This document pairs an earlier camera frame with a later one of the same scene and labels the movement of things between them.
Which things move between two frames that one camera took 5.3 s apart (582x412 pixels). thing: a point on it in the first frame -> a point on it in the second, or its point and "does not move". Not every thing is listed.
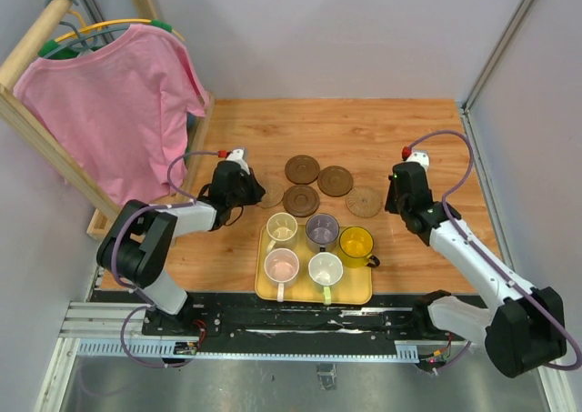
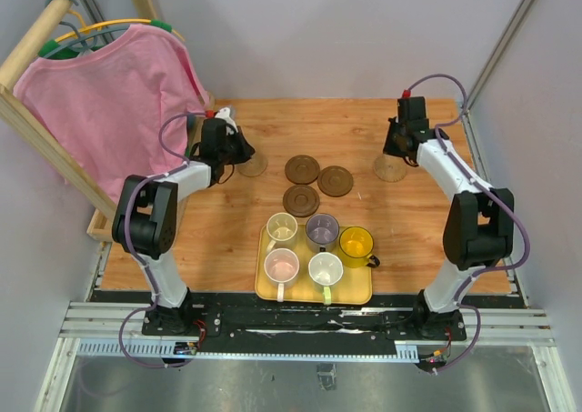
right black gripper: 396,201 -> 394,140
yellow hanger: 103,25 does not move
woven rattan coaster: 364,202 -> 390,168
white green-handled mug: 326,268 does not move
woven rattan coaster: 274,195 -> 255,166
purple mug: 322,232 does not move
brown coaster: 335,181 does not move
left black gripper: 250,189 -> 241,147
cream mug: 280,226 does not move
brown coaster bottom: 301,200 does not move
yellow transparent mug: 356,246 does not move
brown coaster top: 302,169 does not move
